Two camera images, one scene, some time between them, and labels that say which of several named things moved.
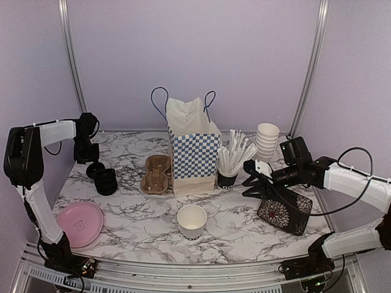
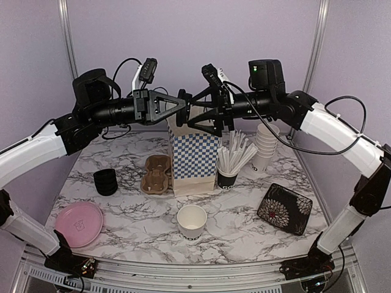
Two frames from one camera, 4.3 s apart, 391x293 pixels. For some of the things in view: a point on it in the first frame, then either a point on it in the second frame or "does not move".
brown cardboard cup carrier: x=156 y=178 does not move
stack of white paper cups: x=267 y=137 does not move
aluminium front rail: x=36 y=276 does not move
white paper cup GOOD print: x=192 y=218 does not move
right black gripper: x=261 y=188 -> x=214 y=115
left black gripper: x=94 y=157 -> x=145 y=106
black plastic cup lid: x=93 y=168 -> x=182 y=115
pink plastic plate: x=80 y=221 does not move
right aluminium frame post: x=316 y=53 does not move
